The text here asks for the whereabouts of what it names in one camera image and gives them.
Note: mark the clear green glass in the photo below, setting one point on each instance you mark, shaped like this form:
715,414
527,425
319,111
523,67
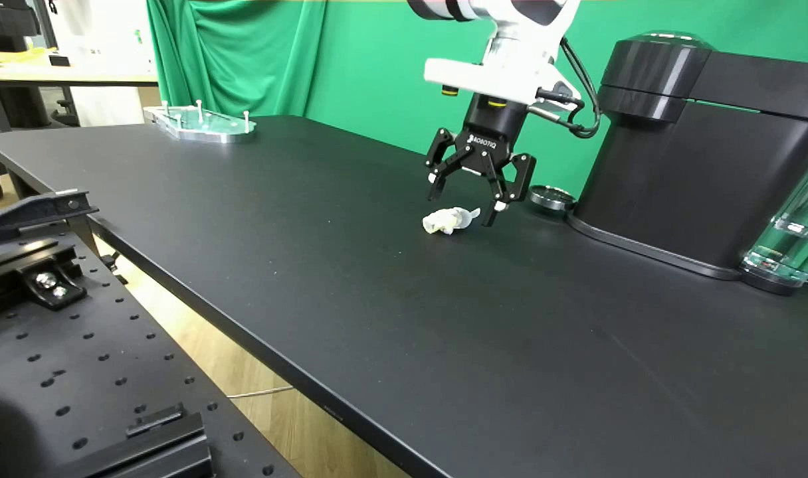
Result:
799,231

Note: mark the black coffee machine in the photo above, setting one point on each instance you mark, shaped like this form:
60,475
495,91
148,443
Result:
686,176

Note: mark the white cabinet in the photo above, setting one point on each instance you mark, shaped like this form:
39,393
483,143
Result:
103,29

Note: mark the wooden background desk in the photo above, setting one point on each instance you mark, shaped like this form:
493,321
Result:
68,71

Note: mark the black perforated breadboard plate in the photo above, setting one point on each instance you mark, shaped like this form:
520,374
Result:
75,371

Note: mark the white toy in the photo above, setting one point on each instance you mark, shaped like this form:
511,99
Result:
448,219

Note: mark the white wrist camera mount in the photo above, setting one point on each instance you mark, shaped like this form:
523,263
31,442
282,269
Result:
501,74

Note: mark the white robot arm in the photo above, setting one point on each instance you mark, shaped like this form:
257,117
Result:
475,5

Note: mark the small round black dish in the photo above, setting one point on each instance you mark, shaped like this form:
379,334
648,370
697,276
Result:
551,196

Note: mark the green screen curtain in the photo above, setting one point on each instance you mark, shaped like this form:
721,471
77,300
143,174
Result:
367,62

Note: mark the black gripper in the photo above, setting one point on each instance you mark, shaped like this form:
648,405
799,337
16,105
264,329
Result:
491,132

